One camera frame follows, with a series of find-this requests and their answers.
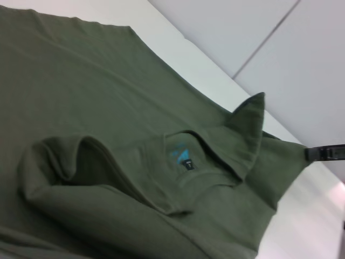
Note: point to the dark green t-shirt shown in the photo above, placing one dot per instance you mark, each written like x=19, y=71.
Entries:
x=107, y=121

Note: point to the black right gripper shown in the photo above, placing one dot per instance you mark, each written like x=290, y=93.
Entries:
x=340, y=153

